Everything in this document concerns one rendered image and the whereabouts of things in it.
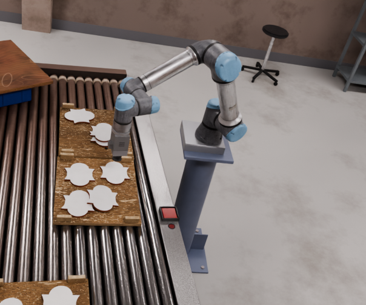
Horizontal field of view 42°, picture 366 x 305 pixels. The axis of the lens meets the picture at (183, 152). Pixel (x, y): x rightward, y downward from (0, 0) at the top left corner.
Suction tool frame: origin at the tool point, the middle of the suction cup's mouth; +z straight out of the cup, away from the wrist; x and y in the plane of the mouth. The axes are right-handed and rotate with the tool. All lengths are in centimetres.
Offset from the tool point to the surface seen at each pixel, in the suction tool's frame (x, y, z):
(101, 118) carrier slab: 0.9, -43.9, 9.0
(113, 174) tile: -1.1, 1.5, 8.0
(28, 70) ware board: -34, -74, -1
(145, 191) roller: 12.3, 10.9, 10.6
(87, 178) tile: -12.7, 3.7, 8.0
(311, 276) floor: 142, 5, 103
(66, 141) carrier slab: -18.6, -24.5, 9.0
